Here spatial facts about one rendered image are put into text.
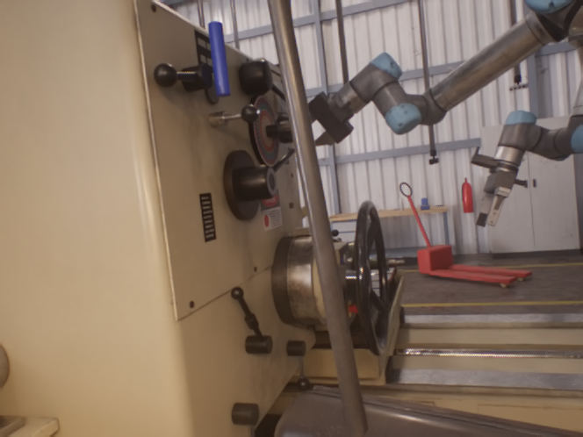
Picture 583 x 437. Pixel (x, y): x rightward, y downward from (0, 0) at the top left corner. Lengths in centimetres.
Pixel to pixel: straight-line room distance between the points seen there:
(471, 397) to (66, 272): 148
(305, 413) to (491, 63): 88
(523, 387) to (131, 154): 158
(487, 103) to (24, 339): 818
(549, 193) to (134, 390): 760
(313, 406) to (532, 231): 763
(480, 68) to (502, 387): 117
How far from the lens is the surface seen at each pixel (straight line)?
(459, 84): 119
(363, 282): 97
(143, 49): 75
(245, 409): 91
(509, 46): 115
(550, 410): 190
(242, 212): 92
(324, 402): 53
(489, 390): 192
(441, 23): 882
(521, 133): 144
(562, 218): 813
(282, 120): 109
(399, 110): 112
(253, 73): 103
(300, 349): 119
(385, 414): 50
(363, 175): 857
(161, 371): 76
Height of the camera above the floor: 153
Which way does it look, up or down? 4 degrees down
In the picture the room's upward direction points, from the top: 6 degrees counter-clockwise
